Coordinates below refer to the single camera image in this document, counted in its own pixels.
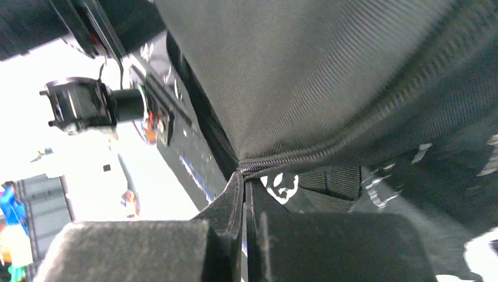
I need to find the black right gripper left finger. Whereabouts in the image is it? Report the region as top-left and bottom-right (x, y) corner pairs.
(35, 173), (244, 281)

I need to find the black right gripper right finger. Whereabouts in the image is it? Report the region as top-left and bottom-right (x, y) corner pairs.
(245, 180), (436, 281)

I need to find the black backpack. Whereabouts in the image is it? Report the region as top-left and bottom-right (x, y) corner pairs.
(155, 0), (498, 203)

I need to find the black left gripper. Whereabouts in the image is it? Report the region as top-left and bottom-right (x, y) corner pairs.
(1, 1), (166, 60)

